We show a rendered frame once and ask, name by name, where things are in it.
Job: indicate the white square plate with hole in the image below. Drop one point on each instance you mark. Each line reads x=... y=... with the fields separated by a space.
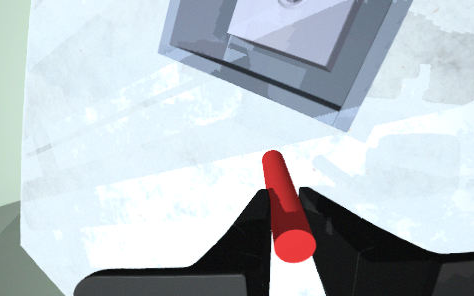
x=310 y=31

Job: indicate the light blue open square box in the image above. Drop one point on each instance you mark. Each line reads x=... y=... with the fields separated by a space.
x=195 y=34

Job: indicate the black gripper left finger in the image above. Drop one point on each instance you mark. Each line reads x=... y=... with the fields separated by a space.
x=238 y=264

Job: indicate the red peg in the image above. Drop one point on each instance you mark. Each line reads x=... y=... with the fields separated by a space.
x=292 y=236

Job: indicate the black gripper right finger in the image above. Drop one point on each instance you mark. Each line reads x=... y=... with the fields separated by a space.
x=354 y=257

